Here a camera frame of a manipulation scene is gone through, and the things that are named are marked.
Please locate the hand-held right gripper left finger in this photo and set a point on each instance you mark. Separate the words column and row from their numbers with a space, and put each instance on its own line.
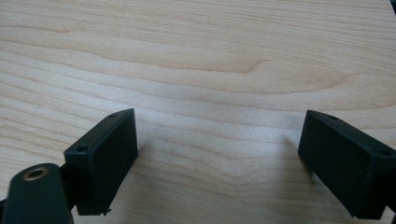
column 104, row 158

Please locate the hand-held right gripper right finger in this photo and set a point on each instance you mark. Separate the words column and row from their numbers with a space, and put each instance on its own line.
column 339, row 158

